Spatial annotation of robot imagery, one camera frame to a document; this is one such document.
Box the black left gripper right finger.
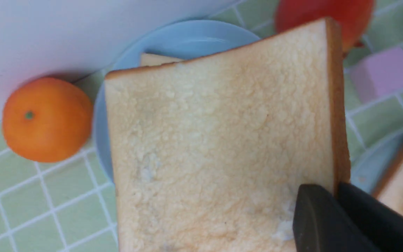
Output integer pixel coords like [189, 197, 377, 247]
[338, 182, 403, 252]

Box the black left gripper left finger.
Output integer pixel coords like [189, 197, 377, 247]
[292, 184, 380, 252]

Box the teal empty plate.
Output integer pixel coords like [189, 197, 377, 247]
[351, 129, 403, 194]

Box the pink cube block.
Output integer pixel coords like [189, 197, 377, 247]
[349, 47, 403, 104]

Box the red pomegranate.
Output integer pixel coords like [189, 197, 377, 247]
[274, 0, 375, 57]

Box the light blue bread plate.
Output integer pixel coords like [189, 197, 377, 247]
[92, 20, 260, 182]

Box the orange fruit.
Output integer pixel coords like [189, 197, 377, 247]
[2, 78, 94, 163]

